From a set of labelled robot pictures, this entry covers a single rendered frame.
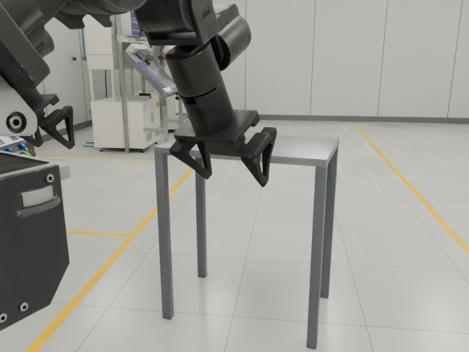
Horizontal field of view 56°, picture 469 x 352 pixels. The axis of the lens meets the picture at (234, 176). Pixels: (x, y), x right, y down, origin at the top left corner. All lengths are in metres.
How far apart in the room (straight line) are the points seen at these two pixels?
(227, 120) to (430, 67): 8.01
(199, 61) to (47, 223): 0.25
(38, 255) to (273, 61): 7.75
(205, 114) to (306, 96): 7.67
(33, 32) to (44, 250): 0.26
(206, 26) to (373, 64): 7.82
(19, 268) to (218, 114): 0.28
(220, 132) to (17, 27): 0.30
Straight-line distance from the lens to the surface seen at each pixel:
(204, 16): 0.50
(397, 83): 8.38
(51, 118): 0.84
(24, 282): 0.54
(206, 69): 0.52
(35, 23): 0.35
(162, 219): 1.90
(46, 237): 0.53
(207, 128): 0.55
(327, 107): 8.24
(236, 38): 0.57
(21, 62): 0.32
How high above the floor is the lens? 1.16
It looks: 15 degrees down
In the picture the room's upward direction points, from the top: straight up
